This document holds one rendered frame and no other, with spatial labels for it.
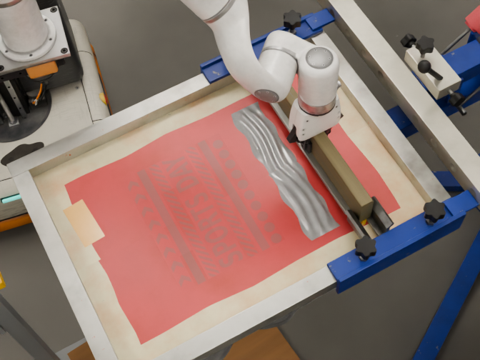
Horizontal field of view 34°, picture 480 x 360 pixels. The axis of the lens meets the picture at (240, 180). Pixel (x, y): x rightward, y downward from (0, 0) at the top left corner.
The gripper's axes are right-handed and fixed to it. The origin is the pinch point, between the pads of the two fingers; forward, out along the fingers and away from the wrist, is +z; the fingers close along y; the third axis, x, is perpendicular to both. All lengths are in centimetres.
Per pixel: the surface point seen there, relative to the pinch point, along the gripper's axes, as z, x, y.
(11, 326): 38, -10, 78
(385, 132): 2.6, 4.9, -15.1
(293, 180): 5.5, 3.7, 7.4
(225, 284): 6.0, 17.4, 31.3
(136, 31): 101, -129, 1
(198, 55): 101, -106, -15
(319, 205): 5.3, 11.8, 5.6
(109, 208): 5.9, -10.1, 44.9
